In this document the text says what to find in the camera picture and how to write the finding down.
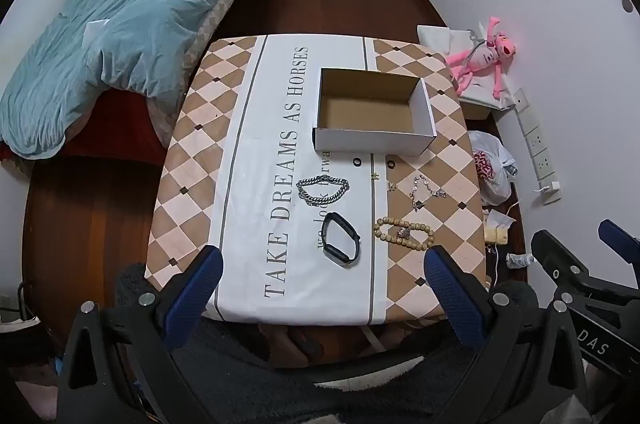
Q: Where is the bed with red base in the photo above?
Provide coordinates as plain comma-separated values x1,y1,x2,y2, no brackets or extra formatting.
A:
0,0,288,167

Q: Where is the white plug charger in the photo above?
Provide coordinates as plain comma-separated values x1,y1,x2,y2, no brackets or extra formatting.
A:
539,180,562,205

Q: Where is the white wall socket row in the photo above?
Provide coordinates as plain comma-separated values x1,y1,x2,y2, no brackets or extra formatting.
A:
512,88,557,182

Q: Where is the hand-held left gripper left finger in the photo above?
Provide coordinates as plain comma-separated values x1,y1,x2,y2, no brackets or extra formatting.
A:
57,246,224,424

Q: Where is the silver chain bracelet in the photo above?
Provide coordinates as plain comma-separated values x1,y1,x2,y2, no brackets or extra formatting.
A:
296,175,350,207

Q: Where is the white plastic bag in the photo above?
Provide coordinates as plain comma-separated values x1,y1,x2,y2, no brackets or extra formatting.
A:
469,130,517,205

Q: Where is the white cardboard box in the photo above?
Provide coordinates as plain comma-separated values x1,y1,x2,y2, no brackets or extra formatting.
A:
312,68,437,155

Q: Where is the pink plush toy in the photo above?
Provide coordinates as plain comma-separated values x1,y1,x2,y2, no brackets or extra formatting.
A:
445,16,516,100

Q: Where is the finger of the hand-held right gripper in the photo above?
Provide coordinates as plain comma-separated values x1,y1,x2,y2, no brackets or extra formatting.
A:
598,219,640,265
531,230,621,301

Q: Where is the checkered printed tablecloth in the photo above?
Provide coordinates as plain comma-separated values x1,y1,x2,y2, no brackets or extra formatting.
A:
145,34,487,327

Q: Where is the wooden bead bracelet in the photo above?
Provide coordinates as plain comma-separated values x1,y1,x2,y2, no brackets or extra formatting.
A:
374,216,436,251

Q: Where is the grey fleece clothing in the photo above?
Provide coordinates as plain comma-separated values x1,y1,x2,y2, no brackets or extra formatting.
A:
114,263,541,424

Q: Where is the silver charm bracelet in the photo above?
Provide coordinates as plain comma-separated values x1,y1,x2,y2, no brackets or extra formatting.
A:
409,174,448,211

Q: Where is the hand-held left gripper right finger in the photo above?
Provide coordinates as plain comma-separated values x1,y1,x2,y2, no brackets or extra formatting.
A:
424,245,589,424

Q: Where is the black smart band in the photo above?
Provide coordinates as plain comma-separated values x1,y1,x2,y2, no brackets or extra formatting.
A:
320,213,361,268

